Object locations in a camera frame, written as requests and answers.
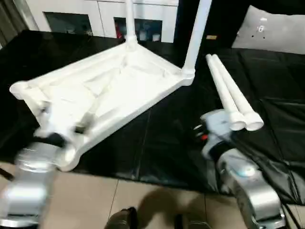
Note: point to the white plastic table top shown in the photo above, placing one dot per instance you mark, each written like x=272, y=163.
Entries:
x=107, y=78

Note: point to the white plastic table leg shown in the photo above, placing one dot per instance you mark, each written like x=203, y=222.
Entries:
x=196, y=35
x=234, y=88
x=131, y=21
x=222, y=88

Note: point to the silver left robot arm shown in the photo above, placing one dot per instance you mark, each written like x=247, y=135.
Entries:
x=28, y=181

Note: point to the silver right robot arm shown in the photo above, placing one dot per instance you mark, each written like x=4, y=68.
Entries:
x=257, y=195

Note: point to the black padded work mat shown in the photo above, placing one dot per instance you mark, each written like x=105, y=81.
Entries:
x=166, y=131

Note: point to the red bottle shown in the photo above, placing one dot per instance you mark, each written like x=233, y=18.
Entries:
x=118, y=31

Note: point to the patterned white jar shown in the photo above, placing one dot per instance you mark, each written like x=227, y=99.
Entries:
x=143, y=35

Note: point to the small white jar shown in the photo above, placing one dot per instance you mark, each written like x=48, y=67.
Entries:
x=156, y=37

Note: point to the white glass-door cabinet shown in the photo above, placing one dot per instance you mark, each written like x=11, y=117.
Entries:
x=95, y=12

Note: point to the black cabinet with gold label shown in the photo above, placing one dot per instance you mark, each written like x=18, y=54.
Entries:
x=224, y=19

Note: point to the grey printed cushion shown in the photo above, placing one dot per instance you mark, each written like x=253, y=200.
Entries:
x=274, y=33

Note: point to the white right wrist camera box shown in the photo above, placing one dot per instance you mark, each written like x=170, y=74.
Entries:
x=218, y=126

